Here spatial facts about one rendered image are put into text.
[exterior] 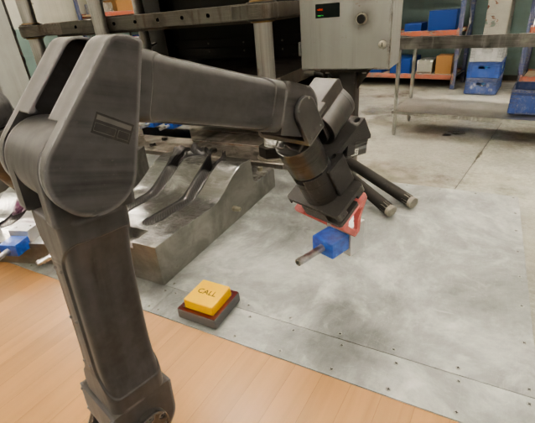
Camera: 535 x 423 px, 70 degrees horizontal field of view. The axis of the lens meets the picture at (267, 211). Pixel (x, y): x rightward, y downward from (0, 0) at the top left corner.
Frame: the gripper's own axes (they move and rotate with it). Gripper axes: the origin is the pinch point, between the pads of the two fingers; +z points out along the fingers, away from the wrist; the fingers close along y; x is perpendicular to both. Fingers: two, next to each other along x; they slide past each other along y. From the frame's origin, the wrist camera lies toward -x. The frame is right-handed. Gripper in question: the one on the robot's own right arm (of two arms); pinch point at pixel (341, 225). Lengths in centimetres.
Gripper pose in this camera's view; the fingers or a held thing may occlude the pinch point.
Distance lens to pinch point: 64.2
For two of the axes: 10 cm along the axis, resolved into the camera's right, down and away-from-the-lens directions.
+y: -6.6, -3.0, 6.9
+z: 4.4, 5.9, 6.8
